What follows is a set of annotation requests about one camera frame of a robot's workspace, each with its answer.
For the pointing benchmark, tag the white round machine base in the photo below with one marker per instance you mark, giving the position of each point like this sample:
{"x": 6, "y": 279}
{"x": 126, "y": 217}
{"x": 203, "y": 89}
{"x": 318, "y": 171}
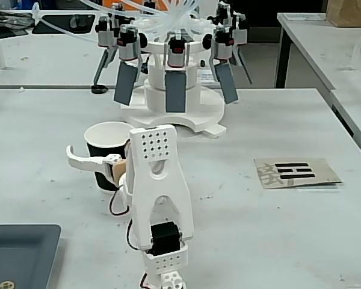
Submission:
{"x": 210, "y": 114}

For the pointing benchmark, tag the black plastic bag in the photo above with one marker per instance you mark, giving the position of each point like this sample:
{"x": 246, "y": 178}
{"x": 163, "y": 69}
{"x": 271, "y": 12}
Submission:
{"x": 6, "y": 21}

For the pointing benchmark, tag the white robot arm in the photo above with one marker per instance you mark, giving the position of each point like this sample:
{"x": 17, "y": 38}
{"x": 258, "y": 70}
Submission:
{"x": 159, "y": 186}

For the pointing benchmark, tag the grey plastic tray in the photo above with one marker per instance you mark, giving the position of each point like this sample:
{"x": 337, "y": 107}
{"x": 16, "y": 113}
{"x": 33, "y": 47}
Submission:
{"x": 18, "y": 256}

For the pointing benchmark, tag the grey paddle actuator module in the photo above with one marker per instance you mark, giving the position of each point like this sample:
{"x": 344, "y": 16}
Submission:
{"x": 176, "y": 87}
{"x": 126, "y": 81}
{"x": 105, "y": 36}
{"x": 227, "y": 84}
{"x": 240, "y": 30}

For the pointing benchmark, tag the clear tube bundle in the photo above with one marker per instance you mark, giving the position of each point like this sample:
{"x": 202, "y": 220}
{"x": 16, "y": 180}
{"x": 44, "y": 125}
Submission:
{"x": 168, "y": 21}

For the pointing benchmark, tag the black table leg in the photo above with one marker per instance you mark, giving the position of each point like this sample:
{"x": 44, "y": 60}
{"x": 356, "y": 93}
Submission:
{"x": 282, "y": 60}

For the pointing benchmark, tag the white paper sheet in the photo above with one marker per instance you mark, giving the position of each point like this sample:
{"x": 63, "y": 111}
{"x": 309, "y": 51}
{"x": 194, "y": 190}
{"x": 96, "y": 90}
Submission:
{"x": 304, "y": 17}

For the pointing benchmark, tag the printed paper label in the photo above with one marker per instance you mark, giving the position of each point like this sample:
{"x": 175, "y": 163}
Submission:
{"x": 206, "y": 76}

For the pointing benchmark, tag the orange box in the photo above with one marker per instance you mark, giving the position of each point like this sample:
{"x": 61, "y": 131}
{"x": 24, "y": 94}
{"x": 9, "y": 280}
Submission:
{"x": 114, "y": 3}

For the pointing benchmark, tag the brown paper bag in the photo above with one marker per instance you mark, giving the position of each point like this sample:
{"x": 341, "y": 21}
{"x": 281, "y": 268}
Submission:
{"x": 349, "y": 12}

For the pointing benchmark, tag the cardboard card with black bars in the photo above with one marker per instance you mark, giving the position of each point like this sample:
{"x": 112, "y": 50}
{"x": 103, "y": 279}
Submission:
{"x": 319, "y": 168}

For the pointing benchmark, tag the round gold sticker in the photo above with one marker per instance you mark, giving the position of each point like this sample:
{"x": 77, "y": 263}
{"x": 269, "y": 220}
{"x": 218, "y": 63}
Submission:
{"x": 6, "y": 285}

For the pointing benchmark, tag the black paper cup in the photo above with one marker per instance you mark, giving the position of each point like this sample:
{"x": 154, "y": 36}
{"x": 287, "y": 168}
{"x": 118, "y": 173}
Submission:
{"x": 102, "y": 137}

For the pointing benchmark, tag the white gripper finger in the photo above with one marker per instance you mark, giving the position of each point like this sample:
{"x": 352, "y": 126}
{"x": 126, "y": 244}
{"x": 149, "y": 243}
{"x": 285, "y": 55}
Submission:
{"x": 87, "y": 163}

